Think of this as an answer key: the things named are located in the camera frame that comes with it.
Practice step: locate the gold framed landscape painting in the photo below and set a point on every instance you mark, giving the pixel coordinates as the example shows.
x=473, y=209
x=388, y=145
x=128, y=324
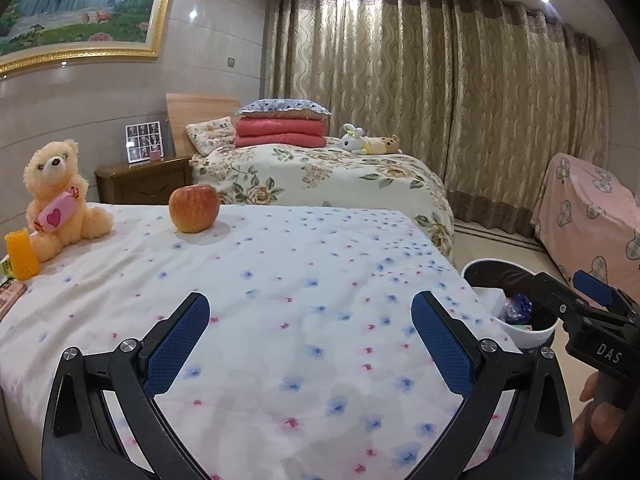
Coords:
x=75, y=0

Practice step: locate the orange foam fruit net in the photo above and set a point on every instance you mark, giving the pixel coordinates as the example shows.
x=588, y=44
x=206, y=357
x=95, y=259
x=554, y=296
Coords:
x=22, y=255

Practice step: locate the blue dotted pillow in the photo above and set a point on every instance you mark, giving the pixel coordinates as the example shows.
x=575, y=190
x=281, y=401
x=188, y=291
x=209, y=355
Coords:
x=280, y=107

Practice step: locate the folded red blanket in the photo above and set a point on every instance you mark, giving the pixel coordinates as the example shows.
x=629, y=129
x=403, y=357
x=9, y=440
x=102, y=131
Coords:
x=280, y=132

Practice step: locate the person's right hand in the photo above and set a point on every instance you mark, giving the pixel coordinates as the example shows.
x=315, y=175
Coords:
x=610, y=420

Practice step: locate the bed with floral cover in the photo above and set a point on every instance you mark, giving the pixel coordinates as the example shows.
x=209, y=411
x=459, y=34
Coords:
x=325, y=175

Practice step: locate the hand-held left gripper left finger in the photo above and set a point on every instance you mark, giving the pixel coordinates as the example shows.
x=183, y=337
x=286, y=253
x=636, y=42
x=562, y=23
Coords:
x=175, y=345

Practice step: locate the blue snack wrapper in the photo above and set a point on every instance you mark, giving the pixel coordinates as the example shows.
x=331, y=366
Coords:
x=517, y=307

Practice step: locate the small pink holder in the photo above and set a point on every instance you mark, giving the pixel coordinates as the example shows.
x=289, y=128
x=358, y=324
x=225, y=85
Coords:
x=156, y=155

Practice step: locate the white trash bin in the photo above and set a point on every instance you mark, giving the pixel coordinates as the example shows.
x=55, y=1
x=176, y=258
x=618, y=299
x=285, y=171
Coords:
x=500, y=272

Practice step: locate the wooden nightstand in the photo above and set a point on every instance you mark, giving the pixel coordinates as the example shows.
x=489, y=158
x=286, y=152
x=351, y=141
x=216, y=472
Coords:
x=140, y=182

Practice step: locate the yellow plush toy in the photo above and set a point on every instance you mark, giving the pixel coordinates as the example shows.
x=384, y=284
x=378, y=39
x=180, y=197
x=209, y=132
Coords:
x=382, y=145

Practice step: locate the red apple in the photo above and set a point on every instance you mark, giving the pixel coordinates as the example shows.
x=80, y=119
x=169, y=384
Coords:
x=194, y=207

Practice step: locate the floral pillow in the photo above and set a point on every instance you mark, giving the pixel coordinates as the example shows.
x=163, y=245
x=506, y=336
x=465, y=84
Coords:
x=210, y=132

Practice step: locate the beige patterned curtain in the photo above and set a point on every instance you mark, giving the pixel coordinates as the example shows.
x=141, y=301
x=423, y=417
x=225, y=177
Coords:
x=425, y=85

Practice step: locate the white flowered bed sheet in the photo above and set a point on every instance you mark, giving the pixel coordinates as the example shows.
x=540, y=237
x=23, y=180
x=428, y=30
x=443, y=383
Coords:
x=300, y=285

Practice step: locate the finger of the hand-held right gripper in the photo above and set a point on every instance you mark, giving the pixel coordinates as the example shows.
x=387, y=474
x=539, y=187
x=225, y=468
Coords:
x=552, y=295
x=592, y=287

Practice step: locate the green carton box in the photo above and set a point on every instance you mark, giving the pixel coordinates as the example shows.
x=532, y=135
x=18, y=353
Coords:
x=4, y=267

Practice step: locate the beige teddy bear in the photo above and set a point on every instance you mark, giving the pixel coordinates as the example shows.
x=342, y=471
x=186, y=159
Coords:
x=55, y=200

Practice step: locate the black and white photo frame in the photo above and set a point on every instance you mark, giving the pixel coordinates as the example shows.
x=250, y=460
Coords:
x=142, y=140

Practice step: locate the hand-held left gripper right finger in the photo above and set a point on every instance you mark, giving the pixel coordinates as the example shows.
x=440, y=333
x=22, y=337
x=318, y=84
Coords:
x=442, y=345

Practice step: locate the white bunny plush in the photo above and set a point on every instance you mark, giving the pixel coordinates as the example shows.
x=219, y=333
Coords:
x=354, y=142

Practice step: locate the wooden headboard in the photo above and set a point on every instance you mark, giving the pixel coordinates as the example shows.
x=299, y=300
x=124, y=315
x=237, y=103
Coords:
x=195, y=107

